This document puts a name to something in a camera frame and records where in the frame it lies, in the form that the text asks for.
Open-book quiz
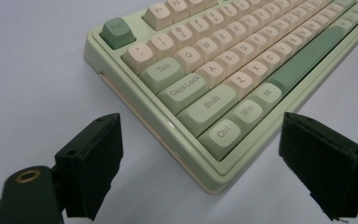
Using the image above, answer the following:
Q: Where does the green and cream keyboard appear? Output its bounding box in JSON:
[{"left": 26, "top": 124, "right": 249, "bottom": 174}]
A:
[{"left": 83, "top": 0, "right": 358, "bottom": 195}]

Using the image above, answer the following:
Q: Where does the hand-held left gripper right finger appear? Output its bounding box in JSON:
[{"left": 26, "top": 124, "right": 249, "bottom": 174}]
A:
[{"left": 278, "top": 112, "right": 358, "bottom": 221}]

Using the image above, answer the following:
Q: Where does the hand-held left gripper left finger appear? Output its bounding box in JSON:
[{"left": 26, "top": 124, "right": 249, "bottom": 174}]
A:
[{"left": 54, "top": 112, "right": 124, "bottom": 222}]

